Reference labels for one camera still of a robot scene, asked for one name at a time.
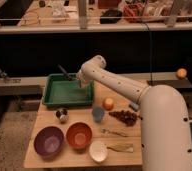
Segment black brush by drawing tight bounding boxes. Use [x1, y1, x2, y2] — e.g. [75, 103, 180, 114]
[58, 64, 76, 81]

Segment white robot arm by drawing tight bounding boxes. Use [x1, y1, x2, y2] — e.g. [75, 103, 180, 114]
[76, 55, 192, 171]

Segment green plastic tray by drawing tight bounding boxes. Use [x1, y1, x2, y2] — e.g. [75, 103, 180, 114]
[42, 73, 94, 108]

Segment orange fruit on table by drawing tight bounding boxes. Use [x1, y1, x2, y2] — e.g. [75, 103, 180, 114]
[102, 98, 114, 111]

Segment blue cup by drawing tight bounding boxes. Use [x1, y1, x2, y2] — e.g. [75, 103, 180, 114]
[92, 107, 105, 122]

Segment orange bowl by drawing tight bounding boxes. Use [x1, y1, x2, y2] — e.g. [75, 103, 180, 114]
[66, 122, 92, 150]

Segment metal fork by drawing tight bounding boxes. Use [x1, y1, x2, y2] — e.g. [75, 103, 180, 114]
[100, 128, 128, 137]

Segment bunch of dark grapes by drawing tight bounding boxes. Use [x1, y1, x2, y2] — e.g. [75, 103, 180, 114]
[109, 110, 139, 126]

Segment black bag on shelf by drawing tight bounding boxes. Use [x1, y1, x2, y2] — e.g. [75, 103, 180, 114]
[100, 9, 122, 24]

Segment purple bowl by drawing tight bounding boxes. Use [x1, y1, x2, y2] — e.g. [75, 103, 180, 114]
[34, 126, 64, 158]

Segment small white bowl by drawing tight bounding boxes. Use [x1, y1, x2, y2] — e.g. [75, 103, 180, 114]
[89, 141, 108, 163]

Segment red item on shelf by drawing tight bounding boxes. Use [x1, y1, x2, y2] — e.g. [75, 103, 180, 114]
[123, 3, 144, 22]

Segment orange ball on shelf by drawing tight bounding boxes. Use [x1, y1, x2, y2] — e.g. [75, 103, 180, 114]
[176, 68, 187, 79]

